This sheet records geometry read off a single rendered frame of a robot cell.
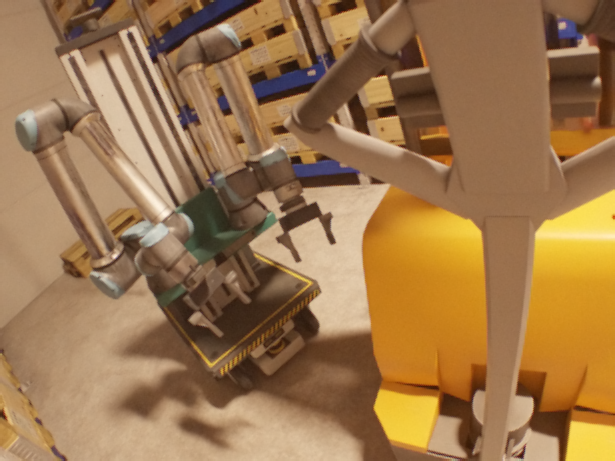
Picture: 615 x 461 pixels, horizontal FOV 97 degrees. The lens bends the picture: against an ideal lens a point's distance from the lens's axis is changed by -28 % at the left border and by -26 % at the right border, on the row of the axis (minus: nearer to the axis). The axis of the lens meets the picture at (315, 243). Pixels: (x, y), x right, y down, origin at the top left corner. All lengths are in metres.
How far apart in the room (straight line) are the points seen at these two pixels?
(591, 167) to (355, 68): 0.23
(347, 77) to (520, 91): 0.14
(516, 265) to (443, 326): 0.53
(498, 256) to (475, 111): 0.19
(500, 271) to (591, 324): 0.50
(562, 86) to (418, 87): 0.13
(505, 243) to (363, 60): 0.25
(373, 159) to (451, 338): 0.66
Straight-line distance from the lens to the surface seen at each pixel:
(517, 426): 1.03
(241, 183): 1.24
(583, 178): 0.37
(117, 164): 1.20
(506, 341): 0.55
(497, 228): 0.41
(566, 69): 0.32
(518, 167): 0.34
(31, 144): 1.22
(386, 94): 2.84
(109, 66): 1.65
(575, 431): 1.13
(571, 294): 0.86
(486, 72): 0.29
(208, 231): 1.67
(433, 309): 0.92
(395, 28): 0.29
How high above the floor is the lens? 1.37
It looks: 31 degrees down
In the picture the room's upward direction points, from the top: 22 degrees counter-clockwise
